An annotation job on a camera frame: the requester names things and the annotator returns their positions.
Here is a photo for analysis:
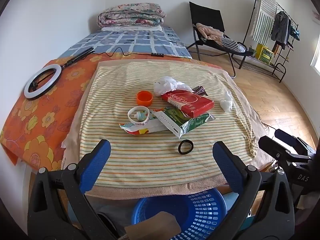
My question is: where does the striped towel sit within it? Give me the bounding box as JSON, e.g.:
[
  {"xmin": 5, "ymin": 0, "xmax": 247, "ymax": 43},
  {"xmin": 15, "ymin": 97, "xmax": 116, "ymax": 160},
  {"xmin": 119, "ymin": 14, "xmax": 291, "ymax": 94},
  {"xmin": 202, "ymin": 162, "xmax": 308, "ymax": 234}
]
[{"xmin": 79, "ymin": 61, "xmax": 258, "ymax": 188}]

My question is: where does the orange floral blanket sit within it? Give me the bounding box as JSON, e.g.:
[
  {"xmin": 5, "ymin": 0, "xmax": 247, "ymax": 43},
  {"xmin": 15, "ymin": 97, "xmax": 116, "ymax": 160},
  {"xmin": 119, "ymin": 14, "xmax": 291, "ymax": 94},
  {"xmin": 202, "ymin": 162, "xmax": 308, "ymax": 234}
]
[{"xmin": 0, "ymin": 55, "xmax": 223, "ymax": 167}]

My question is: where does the striped garment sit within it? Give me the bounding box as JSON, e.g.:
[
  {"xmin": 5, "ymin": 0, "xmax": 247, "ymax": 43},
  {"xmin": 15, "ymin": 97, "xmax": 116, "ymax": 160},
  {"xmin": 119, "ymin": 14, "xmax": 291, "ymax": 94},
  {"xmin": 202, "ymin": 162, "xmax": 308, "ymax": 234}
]
[{"xmin": 221, "ymin": 39, "xmax": 247, "ymax": 53}]

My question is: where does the black clothes rack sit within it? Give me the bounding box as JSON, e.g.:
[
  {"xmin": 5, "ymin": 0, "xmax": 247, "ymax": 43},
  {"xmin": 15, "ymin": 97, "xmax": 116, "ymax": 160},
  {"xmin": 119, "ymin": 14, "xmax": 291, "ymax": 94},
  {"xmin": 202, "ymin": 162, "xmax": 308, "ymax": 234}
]
[{"xmin": 246, "ymin": 0, "xmax": 299, "ymax": 83}]

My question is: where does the brown cardboard piece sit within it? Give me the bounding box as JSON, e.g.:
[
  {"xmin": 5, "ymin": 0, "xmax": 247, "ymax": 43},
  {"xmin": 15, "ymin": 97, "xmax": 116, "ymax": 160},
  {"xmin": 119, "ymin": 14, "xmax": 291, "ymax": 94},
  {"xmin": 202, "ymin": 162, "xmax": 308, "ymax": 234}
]
[{"xmin": 124, "ymin": 211, "xmax": 182, "ymax": 240}]

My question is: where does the black folding chair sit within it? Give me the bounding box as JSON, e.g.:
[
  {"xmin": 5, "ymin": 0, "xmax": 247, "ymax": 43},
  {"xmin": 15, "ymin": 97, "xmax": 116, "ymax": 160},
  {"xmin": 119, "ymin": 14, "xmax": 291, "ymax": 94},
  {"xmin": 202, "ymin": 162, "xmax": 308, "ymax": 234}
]
[{"xmin": 186, "ymin": 2, "xmax": 254, "ymax": 78}]

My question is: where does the black cable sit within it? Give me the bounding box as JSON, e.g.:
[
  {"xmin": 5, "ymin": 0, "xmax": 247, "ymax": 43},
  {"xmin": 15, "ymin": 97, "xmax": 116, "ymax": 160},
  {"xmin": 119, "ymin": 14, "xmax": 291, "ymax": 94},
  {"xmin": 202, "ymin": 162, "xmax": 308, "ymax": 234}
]
[{"xmin": 92, "ymin": 47, "xmax": 153, "ymax": 57}]

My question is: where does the light blue juice carton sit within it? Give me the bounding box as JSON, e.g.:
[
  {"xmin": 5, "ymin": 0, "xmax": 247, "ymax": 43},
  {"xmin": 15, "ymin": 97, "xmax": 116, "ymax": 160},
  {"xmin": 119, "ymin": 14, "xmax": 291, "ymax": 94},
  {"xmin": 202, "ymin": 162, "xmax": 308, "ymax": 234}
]
[{"xmin": 134, "ymin": 107, "xmax": 165, "ymax": 124}]

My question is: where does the orange bottle cap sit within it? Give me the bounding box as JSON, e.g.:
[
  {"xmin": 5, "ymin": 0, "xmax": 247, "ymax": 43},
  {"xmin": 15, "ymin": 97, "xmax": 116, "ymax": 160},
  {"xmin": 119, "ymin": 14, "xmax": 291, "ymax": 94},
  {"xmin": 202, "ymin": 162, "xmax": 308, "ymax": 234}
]
[{"xmin": 137, "ymin": 91, "xmax": 153, "ymax": 106}]

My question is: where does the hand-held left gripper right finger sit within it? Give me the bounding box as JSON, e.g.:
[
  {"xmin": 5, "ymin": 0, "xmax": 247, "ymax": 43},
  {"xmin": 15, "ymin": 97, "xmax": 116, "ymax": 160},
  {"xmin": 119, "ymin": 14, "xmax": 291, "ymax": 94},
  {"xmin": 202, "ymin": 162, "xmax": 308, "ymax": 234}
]
[{"xmin": 212, "ymin": 141, "xmax": 295, "ymax": 240}]

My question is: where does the brown chocolate bar wrapper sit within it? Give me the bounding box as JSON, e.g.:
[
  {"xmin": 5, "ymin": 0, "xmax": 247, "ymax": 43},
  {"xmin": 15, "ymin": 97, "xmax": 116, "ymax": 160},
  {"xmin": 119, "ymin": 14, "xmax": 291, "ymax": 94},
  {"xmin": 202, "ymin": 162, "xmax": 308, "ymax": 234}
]
[{"xmin": 191, "ymin": 85, "xmax": 208, "ymax": 97}]

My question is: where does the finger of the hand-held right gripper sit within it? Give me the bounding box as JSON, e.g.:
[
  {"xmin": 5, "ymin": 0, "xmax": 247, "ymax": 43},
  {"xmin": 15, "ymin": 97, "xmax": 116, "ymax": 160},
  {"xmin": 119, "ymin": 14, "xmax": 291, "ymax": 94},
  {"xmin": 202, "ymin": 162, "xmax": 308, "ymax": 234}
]
[
  {"xmin": 258, "ymin": 136, "xmax": 316, "ymax": 167},
  {"xmin": 274, "ymin": 129, "xmax": 309, "ymax": 153}
]

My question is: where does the beige garment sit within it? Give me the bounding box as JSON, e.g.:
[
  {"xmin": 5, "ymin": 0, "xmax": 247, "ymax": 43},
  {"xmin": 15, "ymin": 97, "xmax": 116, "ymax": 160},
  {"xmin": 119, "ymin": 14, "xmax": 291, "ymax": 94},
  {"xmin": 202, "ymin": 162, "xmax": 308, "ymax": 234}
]
[{"xmin": 196, "ymin": 23, "xmax": 224, "ymax": 43}]

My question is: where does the white tissue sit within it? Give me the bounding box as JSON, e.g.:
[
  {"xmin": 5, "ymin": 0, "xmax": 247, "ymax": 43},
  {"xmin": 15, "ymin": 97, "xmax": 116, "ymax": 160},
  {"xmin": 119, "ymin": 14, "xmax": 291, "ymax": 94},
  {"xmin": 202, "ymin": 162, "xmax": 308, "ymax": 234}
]
[{"xmin": 220, "ymin": 91, "xmax": 233, "ymax": 112}]

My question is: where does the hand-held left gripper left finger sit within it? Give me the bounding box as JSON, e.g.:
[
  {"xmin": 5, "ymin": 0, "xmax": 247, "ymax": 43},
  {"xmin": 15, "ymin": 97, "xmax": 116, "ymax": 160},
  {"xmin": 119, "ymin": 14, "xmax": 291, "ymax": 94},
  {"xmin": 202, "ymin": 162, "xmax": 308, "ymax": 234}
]
[{"xmin": 27, "ymin": 139, "xmax": 118, "ymax": 240}]

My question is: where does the black hair tie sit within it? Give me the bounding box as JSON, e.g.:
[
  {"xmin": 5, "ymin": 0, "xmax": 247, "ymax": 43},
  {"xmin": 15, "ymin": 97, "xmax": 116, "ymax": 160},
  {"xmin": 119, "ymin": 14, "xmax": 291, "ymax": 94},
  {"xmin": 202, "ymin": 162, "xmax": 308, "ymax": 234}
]
[{"xmin": 178, "ymin": 140, "xmax": 194, "ymax": 155}]

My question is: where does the dark hanging jacket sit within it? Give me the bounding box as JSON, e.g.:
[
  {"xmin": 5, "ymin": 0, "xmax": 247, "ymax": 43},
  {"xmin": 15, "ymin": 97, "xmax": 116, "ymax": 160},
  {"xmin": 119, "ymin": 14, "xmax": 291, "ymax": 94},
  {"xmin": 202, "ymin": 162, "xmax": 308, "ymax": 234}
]
[{"xmin": 270, "ymin": 11, "xmax": 292, "ymax": 49}]

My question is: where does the blue plaid bed sheet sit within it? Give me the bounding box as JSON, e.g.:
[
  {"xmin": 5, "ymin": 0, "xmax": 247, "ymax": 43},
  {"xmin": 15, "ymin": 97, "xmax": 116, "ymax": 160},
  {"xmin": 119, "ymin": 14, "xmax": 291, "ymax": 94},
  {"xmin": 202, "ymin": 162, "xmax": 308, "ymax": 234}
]
[{"xmin": 59, "ymin": 26, "xmax": 192, "ymax": 60}]

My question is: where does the white plastic bag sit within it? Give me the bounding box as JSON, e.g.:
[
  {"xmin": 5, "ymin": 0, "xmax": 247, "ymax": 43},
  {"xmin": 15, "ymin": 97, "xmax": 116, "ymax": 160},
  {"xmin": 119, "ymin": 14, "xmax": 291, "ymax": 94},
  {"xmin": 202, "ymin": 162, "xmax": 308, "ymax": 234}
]
[{"xmin": 153, "ymin": 76, "xmax": 193, "ymax": 97}]

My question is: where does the green carton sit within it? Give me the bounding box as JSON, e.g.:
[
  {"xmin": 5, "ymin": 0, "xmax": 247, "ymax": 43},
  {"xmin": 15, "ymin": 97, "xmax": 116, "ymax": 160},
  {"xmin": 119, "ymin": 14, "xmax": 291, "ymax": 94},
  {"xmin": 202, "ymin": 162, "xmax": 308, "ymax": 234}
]
[{"xmin": 162, "ymin": 107, "xmax": 216, "ymax": 133}]

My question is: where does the folded floral quilt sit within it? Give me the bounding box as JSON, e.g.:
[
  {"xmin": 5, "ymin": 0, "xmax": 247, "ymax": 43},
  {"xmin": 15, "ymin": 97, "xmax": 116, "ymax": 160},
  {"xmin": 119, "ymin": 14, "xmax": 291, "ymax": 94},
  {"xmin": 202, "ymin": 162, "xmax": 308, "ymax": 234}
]
[{"xmin": 97, "ymin": 3, "xmax": 166, "ymax": 28}]

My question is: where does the white ring light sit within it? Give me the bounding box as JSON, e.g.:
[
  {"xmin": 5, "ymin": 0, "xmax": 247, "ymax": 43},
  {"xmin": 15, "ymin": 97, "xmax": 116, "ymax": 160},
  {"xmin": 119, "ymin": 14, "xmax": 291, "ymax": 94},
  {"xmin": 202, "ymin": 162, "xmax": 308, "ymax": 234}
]
[{"xmin": 24, "ymin": 64, "xmax": 62, "ymax": 101}]

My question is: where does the red box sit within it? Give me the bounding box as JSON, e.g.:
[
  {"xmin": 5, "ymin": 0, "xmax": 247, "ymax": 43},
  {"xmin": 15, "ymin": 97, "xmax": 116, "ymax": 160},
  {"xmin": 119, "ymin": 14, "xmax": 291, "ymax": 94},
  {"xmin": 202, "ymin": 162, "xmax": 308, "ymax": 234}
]
[{"xmin": 161, "ymin": 90, "xmax": 215, "ymax": 118}]

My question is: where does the yellow crate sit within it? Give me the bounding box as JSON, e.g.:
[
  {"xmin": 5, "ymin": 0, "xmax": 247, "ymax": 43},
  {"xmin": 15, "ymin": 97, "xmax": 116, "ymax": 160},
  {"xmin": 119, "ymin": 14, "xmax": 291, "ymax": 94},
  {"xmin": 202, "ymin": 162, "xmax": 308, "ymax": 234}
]
[{"xmin": 255, "ymin": 44, "xmax": 274, "ymax": 64}]

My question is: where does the white tape ring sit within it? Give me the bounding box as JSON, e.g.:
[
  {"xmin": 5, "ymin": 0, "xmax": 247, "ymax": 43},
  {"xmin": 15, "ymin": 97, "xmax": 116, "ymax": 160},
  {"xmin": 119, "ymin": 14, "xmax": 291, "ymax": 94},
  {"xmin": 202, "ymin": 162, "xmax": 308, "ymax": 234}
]
[{"xmin": 127, "ymin": 106, "xmax": 150, "ymax": 123}]

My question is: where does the beige towel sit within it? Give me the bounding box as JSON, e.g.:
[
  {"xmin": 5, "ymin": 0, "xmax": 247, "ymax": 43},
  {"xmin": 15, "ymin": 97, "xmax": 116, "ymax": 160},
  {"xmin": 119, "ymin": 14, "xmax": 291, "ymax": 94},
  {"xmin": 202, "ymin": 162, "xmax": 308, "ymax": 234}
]
[{"xmin": 61, "ymin": 59, "xmax": 275, "ymax": 200}]

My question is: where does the black ring light stand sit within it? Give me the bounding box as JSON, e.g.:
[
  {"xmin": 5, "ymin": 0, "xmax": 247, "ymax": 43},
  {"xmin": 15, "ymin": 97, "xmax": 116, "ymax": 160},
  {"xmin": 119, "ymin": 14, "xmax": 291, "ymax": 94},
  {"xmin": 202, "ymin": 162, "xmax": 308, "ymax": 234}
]
[{"xmin": 62, "ymin": 46, "xmax": 95, "ymax": 67}]

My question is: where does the striped hanging cloth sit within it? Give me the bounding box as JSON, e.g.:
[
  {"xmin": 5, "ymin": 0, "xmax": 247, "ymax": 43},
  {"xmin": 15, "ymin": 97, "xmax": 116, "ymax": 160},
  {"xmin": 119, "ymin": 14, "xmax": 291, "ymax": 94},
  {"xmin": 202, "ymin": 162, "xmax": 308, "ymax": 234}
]
[{"xmin": 251, "ymin": 0, "xmax": 278, "ymax": 44}]

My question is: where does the blue plastic basket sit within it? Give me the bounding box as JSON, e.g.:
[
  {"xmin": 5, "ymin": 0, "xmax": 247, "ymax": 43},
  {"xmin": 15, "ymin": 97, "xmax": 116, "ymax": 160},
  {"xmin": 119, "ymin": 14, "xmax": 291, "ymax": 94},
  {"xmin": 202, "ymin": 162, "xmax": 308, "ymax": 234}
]
[{"xmin": 131, "ymin": 188, "xmax": 240, "ymax": 240}]

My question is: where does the colourful patterned wrapper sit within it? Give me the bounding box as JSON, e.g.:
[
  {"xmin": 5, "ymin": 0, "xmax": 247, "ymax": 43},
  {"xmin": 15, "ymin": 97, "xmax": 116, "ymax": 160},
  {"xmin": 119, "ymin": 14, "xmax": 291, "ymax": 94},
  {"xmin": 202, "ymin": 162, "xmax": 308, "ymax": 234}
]
[{"xmin": 119, "ymin": 119, "xmax": 170, "ymax": 135}]

